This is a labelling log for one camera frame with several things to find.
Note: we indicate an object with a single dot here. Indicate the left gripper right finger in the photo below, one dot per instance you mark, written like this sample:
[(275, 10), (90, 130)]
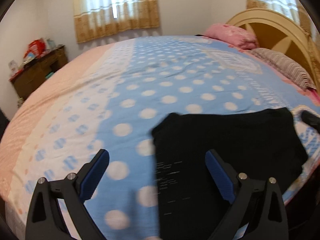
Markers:
[(258, 204)]

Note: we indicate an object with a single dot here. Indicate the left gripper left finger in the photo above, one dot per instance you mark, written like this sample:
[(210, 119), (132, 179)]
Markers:
[(45, 219)]

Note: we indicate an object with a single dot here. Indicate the black pants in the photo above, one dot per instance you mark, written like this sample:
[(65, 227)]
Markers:
[(262, 145)]

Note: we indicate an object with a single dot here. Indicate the striped pillow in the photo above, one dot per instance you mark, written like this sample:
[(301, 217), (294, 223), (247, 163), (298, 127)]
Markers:
[(286, 66)]

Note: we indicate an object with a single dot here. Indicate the cream wooden headboard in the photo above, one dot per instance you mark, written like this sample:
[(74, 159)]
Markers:
[(276, 32)]

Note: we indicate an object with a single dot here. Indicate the pink pillow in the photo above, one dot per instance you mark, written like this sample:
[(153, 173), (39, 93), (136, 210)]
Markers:
[(232, 35)]

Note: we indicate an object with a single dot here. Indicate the polka dot bed cover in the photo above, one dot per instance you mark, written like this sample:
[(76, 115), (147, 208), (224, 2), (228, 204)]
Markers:
[(110, 97)]

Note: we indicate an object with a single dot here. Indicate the brown wooden desk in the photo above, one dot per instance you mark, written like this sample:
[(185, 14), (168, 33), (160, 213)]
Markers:
[(37, 71)]

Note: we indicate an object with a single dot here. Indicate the red items on desk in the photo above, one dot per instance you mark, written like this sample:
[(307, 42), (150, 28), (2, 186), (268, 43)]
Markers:
[(39, 48)]

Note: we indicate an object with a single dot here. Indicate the beige window curtain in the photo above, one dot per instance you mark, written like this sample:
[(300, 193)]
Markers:
[(95, 19)]

